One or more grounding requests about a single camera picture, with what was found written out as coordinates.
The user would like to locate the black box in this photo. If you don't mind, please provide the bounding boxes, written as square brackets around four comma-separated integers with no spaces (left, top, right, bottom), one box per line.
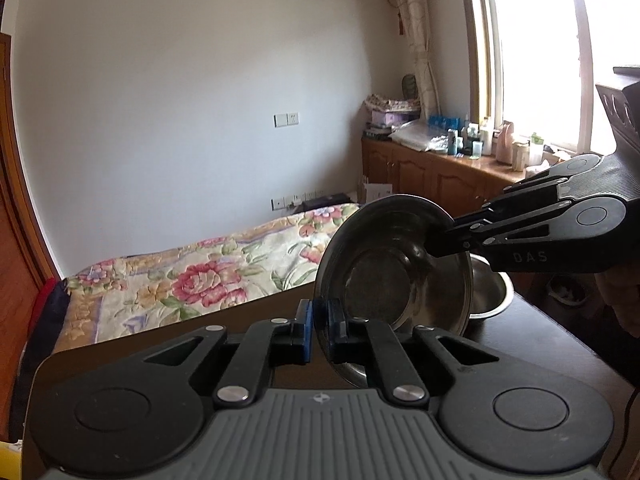
[295,192,352,214]

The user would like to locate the window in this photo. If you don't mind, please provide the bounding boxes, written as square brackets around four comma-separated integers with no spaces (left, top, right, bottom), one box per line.
[470,0,640,154]

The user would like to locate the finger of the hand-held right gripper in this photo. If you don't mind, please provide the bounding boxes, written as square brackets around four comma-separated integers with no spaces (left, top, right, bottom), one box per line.
[424,199,574,261]
[480,155,603,217]

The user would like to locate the black cable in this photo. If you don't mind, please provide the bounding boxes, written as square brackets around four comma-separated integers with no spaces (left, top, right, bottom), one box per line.
[607,385,640,480]

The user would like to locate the pile of patterned cloth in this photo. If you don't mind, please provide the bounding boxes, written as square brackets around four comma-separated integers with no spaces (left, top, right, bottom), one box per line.
[363,93,422,112]

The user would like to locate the white cardboard box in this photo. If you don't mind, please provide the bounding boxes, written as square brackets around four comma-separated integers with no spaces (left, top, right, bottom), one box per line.
[358,176,394,202]

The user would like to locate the group of small bottles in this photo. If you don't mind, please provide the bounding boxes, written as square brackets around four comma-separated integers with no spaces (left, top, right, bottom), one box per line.
[447,114,494,159]

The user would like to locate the floral blanket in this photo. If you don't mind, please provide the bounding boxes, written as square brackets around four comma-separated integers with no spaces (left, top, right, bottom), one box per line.
[50,203,362,356]

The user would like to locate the pale pink jug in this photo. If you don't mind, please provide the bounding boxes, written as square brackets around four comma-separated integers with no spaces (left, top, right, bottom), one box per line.
[494,120,516,164]

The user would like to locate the red cloth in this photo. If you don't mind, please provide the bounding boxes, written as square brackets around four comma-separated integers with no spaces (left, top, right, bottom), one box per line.
[34,277,58,313]

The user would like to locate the dark blue cloth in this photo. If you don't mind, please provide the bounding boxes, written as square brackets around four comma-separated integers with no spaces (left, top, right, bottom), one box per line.
[9,280,71,438]

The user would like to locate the stainless steel bowl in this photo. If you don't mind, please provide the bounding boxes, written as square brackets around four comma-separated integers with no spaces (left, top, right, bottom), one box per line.
[312,194,473,390]
[467,254,513,321]

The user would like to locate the yellow plush toy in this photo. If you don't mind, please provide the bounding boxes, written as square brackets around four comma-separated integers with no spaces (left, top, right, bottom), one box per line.
[0,439,23,480]

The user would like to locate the row of blue packs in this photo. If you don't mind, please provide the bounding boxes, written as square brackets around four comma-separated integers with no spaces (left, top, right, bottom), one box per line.
[427,115,464,134]

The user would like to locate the wooden cabinet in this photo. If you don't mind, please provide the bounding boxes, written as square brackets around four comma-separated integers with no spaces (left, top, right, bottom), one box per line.
[361,137,532,212]

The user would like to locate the patterned beige curtain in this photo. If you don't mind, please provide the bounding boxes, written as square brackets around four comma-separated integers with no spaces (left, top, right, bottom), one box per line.
[382,0,442,122]

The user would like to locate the white wall socket strip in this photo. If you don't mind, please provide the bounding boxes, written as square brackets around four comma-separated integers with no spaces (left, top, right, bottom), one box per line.
[270,189,326,211]

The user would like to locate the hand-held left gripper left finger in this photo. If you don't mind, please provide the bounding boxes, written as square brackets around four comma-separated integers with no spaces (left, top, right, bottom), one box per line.
[140,299,316,408]

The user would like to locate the purple box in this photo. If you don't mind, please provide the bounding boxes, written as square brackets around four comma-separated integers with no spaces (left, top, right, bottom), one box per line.
[372,110,412,129]

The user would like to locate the clear plastic bags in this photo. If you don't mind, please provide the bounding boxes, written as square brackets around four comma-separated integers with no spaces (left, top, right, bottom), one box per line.
[390,120,452,154]

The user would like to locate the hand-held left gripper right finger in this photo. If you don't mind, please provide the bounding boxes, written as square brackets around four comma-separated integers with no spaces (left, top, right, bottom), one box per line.
[326,299,501,406]

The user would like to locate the wooden wardrobe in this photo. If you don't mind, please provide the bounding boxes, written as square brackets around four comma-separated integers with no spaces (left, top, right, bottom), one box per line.
[0,32,62,443]

